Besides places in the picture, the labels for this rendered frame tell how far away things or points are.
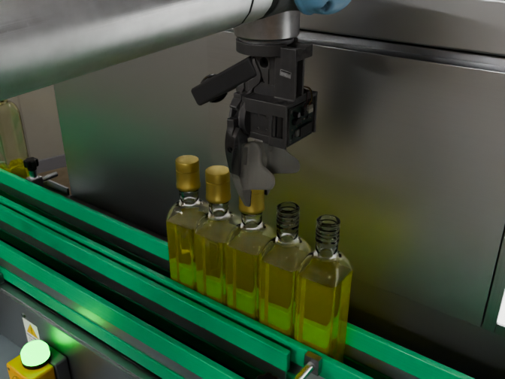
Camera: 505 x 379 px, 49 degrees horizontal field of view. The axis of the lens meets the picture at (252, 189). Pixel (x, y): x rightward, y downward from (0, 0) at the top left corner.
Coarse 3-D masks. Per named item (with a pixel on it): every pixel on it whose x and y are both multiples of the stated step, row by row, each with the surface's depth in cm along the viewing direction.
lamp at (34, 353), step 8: (32, 344) 89; (40, 344) 89; (24, 352) 88; (32, 352) 88; (40, 352) 88; (48, 352) 90; (24, 360) 88; (32, 360) 87; (40, 360) 88; (48, 360) 89; (32, 368) 88
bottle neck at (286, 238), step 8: (280, 208) 70; (288, 208) 72; (296, 208) 70; (280, 216) 70; (288, 216) 70; (296, 216) 70; (280, 224) 70; (288, 224) 70; (296, 224) 70; (280, 232) 71; (288, 232) 71; (296, 232) 71; (280, 240) 72; (288, 240) 71; (296, 240) 72
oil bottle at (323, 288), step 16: (304, 272) 69; (320, 272) 68; (336, 272) 68; (304, 288) 70; (320, 288) 69; (336, 288) 68; (304, 304) 71; (320, 304) 70; (336, 304) 69; (304, 320) 72; (320, 320) 71; (336, 320) 71; (304, 336) 73; (320, 336) 72; (336, 336) 73; (320, 352) 73; (336, 352) 74
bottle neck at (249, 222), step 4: (244, 216) 74; (248, 216) 74; (252, 216) 74; (256, 216) 74; (260, 216) 74; (244, 220) 75; (248, 220) 74; (252, 220) 74; (256, 220) 74; (260, 220) 75; (244, 224) 75; (248, 224) 74; (252, 224) 74; (256, 224) 75; (260, 224) 75; (244, 228) 75; (248, 228) 75; (252, 228) 75; (256, 228) 75
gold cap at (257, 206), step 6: (252, 192) 72; (258, 192) 72; (264, 192) 73; (252, 198) 72; (258, 198) 73; (264, 198) 74; (240, 204) 74; (252, 204) 73; (258, 204) 73; (264, 204) 74; (240, 210) 74; (246, 210) 73; (252, 210) 73; (258, 210) 73; (264, 210) 74
